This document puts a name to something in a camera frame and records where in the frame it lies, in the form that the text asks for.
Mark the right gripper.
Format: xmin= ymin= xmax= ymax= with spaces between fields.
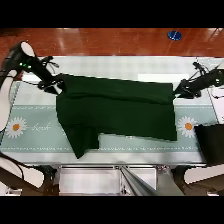
xmin=173 ymin=78 xmax=202 ymax=100

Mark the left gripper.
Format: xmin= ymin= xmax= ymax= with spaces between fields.
xmin=37 ymin=74 xmax=66 ymax=95

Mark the dark green T-shirt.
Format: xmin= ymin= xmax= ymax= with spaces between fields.
xmin=55 ymin=73 xmax=178 ymax=160

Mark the blue round disc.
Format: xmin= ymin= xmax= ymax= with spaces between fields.
xmin=167 ymin=30 xmax=183 ymax=42

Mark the black garment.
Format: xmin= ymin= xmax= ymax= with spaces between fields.
xmin=194 ymin=123 xmax=224 ymax=167

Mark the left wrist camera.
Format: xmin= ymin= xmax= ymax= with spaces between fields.
xmin=40 ymin=55 xmax=60 ymax=70

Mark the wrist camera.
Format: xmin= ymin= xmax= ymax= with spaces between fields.
xmin=192 ymin=61 xmax=211 ymax=80
xmin=40 ymin=55 xmax=60 ymax=70

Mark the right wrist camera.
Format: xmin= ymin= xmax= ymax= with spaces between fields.
xmin=192 ymin=61 xmax=211 ymax=80

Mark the silver frame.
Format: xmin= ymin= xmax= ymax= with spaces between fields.
xmin=42 ymin=162 xmax=188 ymax=197

